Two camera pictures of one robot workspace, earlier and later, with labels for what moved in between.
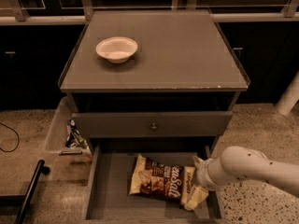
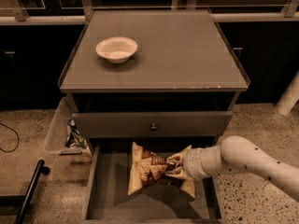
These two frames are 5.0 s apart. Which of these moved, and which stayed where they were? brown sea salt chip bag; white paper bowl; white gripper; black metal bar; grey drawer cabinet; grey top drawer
Moved: brown sea salt chip bag; white gripper
Stayed: grey drawer cabinet; grey top drawer; black metal bar; white paper bowl
